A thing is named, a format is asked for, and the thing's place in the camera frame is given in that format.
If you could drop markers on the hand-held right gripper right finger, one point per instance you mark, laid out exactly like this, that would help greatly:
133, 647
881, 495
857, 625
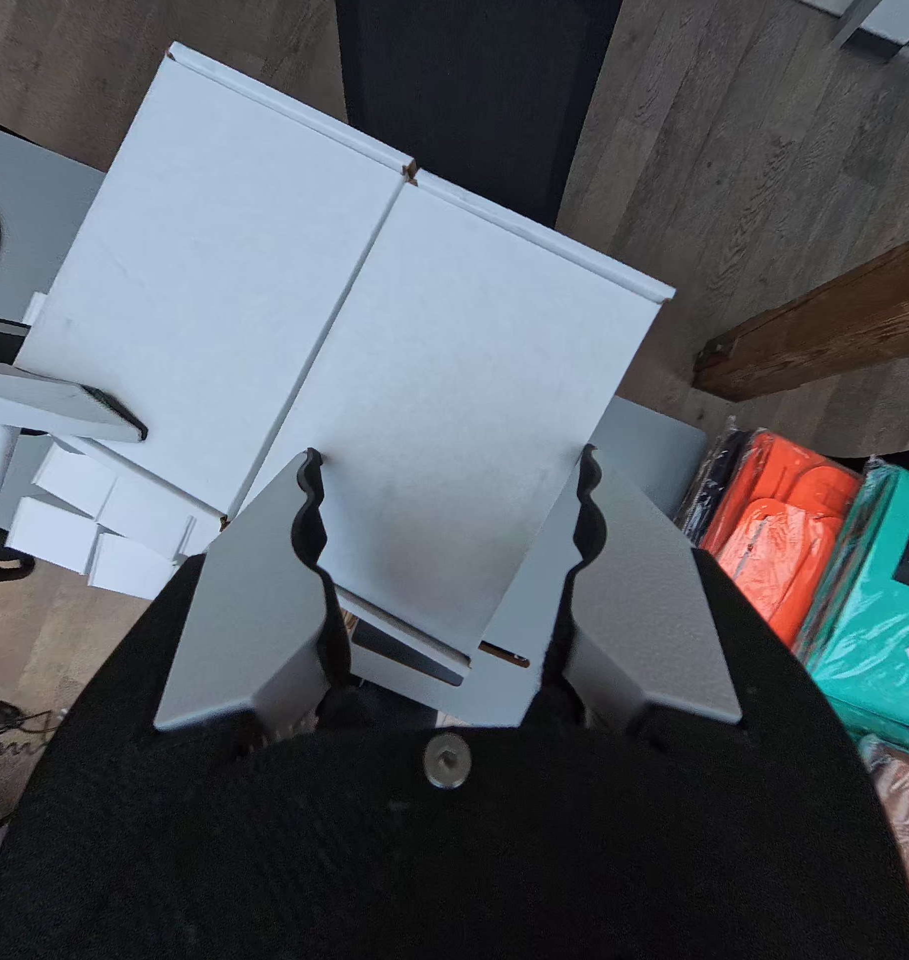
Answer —
649, 622

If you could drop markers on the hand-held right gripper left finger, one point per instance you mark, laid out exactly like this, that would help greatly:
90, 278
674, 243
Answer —
229, 622

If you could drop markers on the pile of white boxes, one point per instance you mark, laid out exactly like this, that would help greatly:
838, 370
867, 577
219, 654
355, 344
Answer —
57, 525

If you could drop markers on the white cardboard box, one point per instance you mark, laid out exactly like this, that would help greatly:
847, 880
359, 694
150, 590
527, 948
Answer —
199, 262
462, 375

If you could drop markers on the stack of wrapped coloured cloths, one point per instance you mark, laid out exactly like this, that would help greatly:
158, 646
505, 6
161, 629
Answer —
874, 600

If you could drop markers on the wooden pillar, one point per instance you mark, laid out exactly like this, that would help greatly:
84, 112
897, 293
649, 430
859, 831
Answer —
837, 330

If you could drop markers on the black mesh chair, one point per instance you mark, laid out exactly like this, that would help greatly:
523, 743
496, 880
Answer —
469, 90

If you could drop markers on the beige door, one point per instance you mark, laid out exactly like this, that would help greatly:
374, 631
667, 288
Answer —
897, 19

